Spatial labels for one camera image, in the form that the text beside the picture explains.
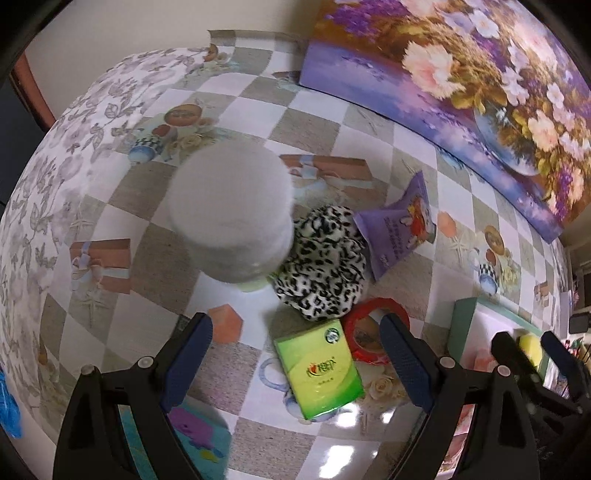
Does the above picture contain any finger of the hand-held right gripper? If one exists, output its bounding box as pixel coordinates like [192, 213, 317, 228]
[491, 330, 555, 416]
[540, 330, 589, 416]

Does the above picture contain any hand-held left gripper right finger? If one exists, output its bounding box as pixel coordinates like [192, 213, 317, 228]
[379, 313, 543, 480]

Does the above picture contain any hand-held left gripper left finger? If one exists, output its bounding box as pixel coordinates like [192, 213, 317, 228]
[52, 312, 214, 480]

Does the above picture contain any pink white fuzzy cloth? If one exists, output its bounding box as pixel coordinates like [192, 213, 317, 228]
[468, 348, 497, 370]

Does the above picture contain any white tray teal rim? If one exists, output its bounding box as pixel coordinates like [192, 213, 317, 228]
[447, 298, 573, 462]

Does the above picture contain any yellow sponge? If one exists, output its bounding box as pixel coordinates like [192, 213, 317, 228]
[517, 333, 546, 370]

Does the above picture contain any red tape roll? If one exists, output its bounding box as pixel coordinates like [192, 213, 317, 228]
[342, 298, 411, 366]

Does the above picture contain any teal cartoon cloth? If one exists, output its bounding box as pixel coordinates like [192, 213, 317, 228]
[117, 399, 234, 480]

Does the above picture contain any green tissue packet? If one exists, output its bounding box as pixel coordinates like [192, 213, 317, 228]
[274, 319, 365, 422]

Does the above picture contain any leopard print scrunchie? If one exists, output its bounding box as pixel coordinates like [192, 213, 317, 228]
[269, 205, 369, 322]

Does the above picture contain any purple snack packet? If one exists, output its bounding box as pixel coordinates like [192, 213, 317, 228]
[353, 171, 438, 282]

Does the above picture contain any white bottle green label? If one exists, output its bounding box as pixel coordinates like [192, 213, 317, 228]
[166, 141, 295, 294]

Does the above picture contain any checkered printed tablecloth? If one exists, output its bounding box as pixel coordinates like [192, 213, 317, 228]
[0, 30, 573, 480]

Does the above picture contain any blue plastic thing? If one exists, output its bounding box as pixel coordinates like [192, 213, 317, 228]
[0, 369, 21, 439]

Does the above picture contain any flower painting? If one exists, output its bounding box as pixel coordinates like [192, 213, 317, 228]
[299, 0, 591, 244]

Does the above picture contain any dark wooden furniture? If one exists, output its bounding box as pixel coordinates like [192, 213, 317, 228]
[9, 51, 58, 134]

